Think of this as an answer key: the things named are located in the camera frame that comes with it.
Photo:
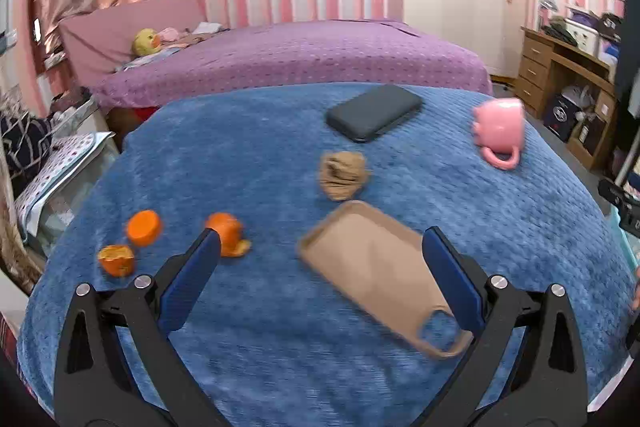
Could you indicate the orange peel cup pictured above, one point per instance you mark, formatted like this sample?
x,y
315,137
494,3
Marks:
x,y
116,259

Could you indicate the curled orange peel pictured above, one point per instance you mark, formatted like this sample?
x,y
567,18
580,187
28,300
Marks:
x,y
230,234

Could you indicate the black cap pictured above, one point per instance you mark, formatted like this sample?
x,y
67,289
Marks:
x,y
611,24

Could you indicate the white storage box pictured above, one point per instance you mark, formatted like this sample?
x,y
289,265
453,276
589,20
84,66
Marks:
x,y
582,32

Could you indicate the brown paper ball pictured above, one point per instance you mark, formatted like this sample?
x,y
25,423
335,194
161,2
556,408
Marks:
x,y
342,174

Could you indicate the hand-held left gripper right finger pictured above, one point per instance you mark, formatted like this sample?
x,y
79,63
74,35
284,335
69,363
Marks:
x,y
450,277

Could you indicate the black jacket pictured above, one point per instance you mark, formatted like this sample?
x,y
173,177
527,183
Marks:
x,y
630,32

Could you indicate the tan phone case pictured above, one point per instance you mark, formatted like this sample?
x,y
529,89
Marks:
x,y
375,262

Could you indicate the polka dot fabric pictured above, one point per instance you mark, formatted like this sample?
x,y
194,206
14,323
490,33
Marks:
x,y
60,162

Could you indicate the yellow duck plush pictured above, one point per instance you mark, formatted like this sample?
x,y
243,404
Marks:
x,y
145,42

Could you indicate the round orange peel cap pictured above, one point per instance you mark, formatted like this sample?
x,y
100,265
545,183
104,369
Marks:
x,y
144,227

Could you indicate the wooden desk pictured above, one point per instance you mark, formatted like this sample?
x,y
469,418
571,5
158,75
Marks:
x,y
545,67

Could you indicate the dark grey power bank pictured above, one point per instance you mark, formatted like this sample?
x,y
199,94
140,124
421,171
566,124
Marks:
x,y
375,112

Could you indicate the pink plush toy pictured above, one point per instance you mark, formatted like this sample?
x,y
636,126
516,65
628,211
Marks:
x,y
170,34

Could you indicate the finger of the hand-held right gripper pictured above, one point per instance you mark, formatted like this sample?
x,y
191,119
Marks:
x,y
622,199

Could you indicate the black paper bag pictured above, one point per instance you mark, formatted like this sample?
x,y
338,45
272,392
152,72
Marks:
x,y
562,114

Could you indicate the blue fleece blanket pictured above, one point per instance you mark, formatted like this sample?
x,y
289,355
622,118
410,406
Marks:
x,y
275,157

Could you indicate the pink mug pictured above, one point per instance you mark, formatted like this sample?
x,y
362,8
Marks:
x,y
500,127

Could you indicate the dark plaid cloth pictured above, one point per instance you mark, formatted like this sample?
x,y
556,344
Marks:
x,y
20,142

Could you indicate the white cloth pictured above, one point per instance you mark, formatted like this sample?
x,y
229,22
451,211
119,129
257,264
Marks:
x,y
207,28

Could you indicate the bed with purple cover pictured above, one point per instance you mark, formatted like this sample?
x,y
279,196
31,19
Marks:
x,y
300,52

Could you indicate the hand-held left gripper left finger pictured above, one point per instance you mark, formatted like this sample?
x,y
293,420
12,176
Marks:
x,y
192,277

